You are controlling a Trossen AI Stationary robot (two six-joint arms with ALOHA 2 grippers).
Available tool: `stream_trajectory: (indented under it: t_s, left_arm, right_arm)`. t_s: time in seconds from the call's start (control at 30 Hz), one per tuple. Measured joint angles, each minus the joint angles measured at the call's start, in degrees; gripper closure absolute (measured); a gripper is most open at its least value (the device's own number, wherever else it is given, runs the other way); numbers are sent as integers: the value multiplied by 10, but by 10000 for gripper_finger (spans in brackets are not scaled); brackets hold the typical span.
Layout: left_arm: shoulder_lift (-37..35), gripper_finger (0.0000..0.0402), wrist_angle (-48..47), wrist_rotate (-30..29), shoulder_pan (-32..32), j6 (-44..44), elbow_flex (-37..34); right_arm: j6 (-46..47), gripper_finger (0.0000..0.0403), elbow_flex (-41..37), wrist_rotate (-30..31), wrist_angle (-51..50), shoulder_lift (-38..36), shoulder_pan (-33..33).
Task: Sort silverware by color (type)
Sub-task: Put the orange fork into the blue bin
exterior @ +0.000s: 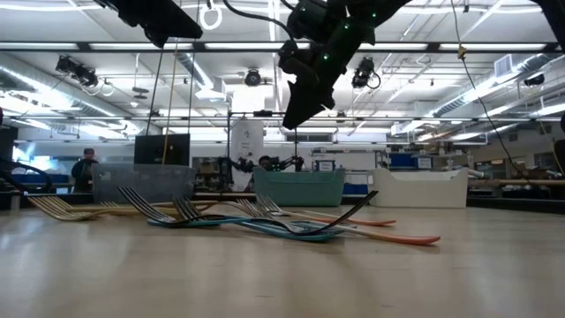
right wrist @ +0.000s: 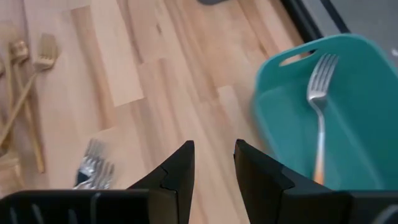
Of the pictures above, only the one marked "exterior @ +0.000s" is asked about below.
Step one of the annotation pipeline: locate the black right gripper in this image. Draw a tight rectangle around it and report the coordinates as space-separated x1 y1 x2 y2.
282 26 377 131

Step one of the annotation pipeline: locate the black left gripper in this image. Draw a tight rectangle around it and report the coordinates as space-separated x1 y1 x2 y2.
94 0 205 49

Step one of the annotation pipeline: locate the black fork blue handle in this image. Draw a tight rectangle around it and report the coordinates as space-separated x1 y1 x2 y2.
174 198 346 236
147 190 380 237
117 185 343 244

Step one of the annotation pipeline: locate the silver fork orange handle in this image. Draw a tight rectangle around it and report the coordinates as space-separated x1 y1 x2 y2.
236 198 441 247
255 193 397 227

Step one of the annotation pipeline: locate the black overhead light bar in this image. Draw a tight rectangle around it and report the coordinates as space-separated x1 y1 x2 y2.
0 41 561 54

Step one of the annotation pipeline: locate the white pillar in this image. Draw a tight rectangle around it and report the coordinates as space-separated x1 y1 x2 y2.
230 118 265 178

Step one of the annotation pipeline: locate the teal plastic bin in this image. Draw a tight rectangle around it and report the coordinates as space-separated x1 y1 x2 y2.
252 166 347 208

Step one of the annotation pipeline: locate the blue storage box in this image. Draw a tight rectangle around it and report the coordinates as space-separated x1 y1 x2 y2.
388 152 433 171

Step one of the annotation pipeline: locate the black monitor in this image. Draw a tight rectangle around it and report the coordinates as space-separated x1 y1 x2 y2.
134 133 192 167

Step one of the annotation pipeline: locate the white plastic bin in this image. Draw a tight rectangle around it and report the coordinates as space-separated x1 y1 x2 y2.
367 167 470 208

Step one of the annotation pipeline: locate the translucent grey plastic bin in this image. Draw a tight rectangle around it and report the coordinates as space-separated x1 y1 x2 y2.
92 163 196 204

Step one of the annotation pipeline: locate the black equipment box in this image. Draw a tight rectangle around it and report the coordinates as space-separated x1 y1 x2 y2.
0 126 19 167

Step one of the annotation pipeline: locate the wooden workbench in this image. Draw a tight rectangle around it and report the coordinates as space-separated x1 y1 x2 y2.
467 178 565 187

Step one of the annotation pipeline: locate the white hanging ring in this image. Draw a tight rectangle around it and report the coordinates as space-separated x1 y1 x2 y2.
199 4 223 32

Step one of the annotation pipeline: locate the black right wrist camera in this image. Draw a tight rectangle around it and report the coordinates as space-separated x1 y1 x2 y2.
277 38 320 86

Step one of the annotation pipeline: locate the silver ceiling duct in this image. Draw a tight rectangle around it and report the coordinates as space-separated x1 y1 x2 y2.
176 51 215 90

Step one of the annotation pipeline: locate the black metal frame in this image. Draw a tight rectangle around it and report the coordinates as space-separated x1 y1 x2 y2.
227 110 299 191

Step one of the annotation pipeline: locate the yellow and black hanging cable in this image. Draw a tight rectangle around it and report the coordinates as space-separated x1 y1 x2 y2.
449 0 533 186

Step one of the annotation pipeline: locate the black table edge rail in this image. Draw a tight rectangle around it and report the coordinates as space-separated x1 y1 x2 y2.
0 190 565 216

